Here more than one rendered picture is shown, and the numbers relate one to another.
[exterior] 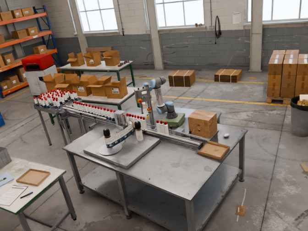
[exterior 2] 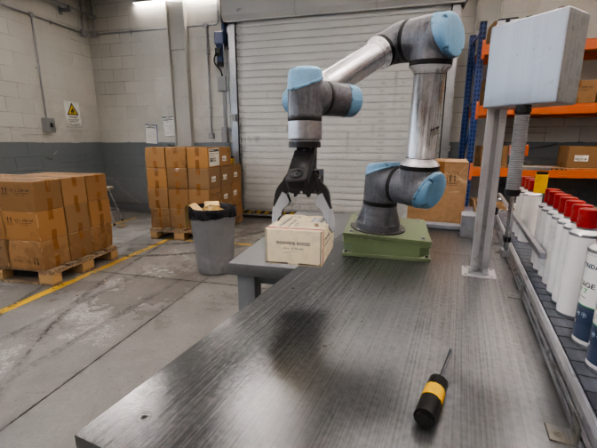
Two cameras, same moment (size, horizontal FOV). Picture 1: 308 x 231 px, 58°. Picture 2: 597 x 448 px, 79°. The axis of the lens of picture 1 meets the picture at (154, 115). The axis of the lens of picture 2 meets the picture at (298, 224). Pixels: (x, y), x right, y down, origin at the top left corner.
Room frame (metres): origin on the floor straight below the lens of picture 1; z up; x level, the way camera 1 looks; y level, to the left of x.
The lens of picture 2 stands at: (4.38, 0.84, 1.20)
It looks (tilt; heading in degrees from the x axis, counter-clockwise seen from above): 13 degrees down; 253
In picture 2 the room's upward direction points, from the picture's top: straight up
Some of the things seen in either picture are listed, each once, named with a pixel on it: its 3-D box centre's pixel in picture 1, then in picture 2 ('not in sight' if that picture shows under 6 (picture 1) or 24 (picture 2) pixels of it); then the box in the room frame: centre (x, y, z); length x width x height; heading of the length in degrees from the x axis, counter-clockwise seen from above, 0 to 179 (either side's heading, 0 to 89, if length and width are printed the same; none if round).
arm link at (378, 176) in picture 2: (169, 106); (384, 180); (3.75, -0.25, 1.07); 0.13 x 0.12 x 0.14; 111
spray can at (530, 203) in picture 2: (158, 127); (530, 212); (3.33, -0.04, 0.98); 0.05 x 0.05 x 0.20
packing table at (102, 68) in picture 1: (97, 77); not in sight; (8.16, 1.51, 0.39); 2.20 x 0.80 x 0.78; 59
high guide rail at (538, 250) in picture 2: (166, 129); (512, 213); (3.29, -0.14, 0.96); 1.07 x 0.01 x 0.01; 49
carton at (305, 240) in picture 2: (147, 104); (301, 237); (4.14, 0.08, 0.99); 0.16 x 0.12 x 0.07; 59
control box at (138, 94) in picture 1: (141, 95); (533, 64); (3.59, 0.13, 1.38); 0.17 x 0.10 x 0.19; 104
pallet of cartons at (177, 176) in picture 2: not in sight; (198, 188); (4.24, -4.30, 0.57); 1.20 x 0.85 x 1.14; 61
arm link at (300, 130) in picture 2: not in sight; (303, 132); (4.13, 0.05, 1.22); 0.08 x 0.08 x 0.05
